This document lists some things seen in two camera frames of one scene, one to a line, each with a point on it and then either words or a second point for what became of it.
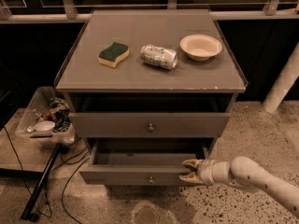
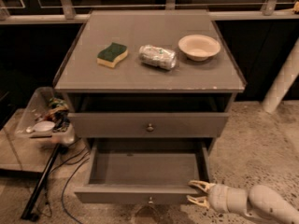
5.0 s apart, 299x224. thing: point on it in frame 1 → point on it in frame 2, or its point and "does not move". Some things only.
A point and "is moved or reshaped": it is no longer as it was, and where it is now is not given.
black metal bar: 39,182 does not move
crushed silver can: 159,56 does not move
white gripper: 206,171 → 219,195
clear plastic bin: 46,119 does not move
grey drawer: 139,161 is moved or reshaped
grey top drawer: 149,124 does not move
